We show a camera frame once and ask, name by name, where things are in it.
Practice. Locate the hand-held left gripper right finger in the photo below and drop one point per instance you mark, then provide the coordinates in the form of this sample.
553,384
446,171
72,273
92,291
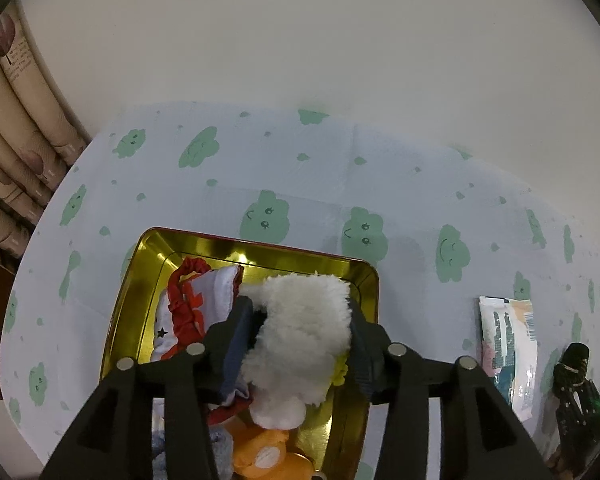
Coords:
362,360

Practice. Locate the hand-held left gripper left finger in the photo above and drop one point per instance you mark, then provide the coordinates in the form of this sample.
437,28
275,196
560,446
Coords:
232,355

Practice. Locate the cloud print sheet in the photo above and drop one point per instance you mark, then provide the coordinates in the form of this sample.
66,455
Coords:
330,170

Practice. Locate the gold metal tin box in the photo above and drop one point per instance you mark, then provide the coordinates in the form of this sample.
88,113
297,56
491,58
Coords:
145,270

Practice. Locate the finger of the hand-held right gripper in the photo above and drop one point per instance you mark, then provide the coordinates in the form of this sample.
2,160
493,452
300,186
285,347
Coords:
575,375

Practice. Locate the orange plush toy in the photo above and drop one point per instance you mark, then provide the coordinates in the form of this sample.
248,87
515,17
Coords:
265,455

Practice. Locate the yellow soft item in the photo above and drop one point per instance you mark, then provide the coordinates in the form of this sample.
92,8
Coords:
339,370

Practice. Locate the red trimmed white sock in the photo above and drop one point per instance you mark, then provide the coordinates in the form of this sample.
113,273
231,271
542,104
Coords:
180,310

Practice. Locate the plastic snack packet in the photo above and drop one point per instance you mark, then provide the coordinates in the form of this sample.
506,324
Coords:
510,350

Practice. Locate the white fluffy plush toy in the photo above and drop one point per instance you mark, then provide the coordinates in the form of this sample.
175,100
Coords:
295,330

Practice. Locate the beige leaf print curtain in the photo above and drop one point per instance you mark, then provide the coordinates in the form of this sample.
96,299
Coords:
10,110

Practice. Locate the blue grey sock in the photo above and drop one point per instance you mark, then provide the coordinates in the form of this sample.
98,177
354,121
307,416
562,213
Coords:
222,452

